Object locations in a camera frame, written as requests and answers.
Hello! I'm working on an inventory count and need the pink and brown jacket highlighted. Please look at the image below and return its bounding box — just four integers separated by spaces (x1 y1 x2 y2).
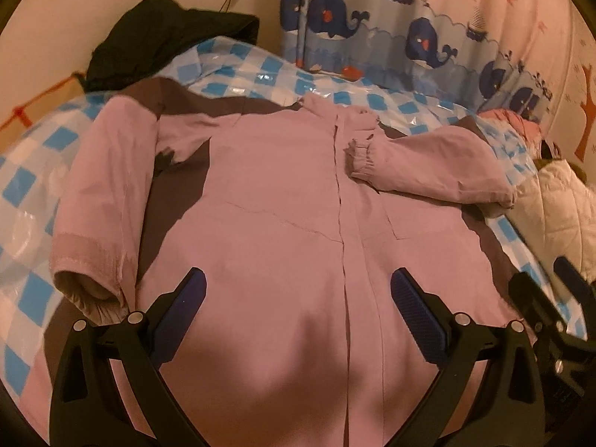
50 78 515 446

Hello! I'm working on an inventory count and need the pink clothing pile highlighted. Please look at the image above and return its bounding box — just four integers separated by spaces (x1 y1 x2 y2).
479 109 562 159

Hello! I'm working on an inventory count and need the white quilted blanket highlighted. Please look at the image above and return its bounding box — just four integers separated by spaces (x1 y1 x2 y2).
506 159 595 286

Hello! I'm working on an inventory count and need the blue white checkered bed cover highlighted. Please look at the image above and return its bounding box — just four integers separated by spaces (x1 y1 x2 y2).
0 35 588 397

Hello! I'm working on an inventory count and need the whale pattern curtain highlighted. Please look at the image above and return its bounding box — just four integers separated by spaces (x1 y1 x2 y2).
279 0 554 120

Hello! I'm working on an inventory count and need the black garment on bed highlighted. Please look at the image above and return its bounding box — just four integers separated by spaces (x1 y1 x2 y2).
82 0 260 93

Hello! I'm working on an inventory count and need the red cord on wall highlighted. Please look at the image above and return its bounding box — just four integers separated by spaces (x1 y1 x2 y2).
0 72 90 132

